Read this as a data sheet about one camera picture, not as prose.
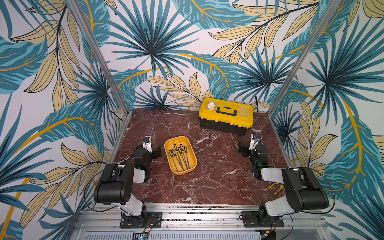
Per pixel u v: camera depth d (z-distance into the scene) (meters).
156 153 0.85
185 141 0.98
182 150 0.98
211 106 0.94
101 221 0.75
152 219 0.73
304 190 0.46
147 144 0.79
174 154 0.95
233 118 0.97
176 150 0.97
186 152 0.97
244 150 0.84
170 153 0.95
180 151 0.97
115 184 0.45
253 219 0.73
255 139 0.80
